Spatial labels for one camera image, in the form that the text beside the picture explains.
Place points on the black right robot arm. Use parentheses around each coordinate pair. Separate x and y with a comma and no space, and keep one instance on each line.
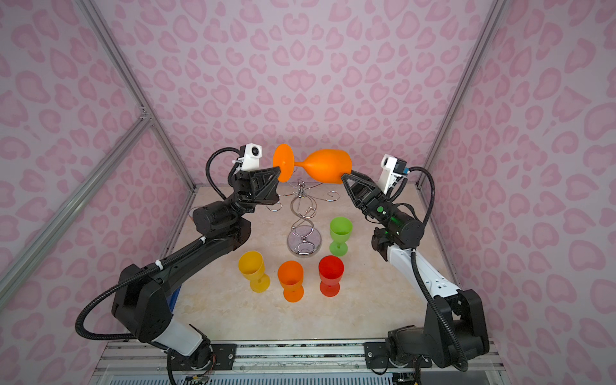
(454,329)

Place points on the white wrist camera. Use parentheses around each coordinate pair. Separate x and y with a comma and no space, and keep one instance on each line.
(250,156)
(393,170)

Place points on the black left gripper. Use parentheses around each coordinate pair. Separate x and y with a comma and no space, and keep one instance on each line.
(252,193)

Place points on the green wine glass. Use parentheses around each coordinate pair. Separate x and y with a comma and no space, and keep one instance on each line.
(340,232)

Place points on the orange wine glass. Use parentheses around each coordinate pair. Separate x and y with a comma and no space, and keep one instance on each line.
(325,166)
(290,276)

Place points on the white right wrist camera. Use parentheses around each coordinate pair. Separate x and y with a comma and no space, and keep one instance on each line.
(393,170)

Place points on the red wine glass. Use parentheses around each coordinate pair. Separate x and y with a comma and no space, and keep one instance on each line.
(331,270)

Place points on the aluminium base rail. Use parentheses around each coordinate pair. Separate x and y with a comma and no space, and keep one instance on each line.
(312,361)

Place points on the yellow wine glass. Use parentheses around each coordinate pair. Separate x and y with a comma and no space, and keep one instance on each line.
(251,265)

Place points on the chrome wire wine glass rack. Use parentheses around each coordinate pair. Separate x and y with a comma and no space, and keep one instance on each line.
(304,239)

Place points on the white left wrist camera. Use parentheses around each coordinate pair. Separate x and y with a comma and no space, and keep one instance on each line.
(250,156)

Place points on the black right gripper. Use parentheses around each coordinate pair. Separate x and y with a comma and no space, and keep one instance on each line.
(373,204)

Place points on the blue stapler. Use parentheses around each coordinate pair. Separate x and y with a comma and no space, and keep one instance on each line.
(172,299)

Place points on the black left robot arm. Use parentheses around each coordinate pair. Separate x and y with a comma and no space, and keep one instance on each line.
(141,303)

